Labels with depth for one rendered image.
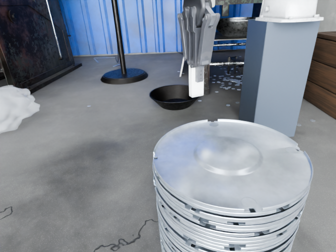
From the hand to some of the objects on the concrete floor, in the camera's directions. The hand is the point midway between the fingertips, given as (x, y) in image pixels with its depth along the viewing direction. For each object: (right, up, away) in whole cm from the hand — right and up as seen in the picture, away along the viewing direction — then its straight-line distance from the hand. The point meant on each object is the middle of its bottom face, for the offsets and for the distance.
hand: (196, 80), depth 51 cm
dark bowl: (-2, +3, +85) cm, 85 cm away
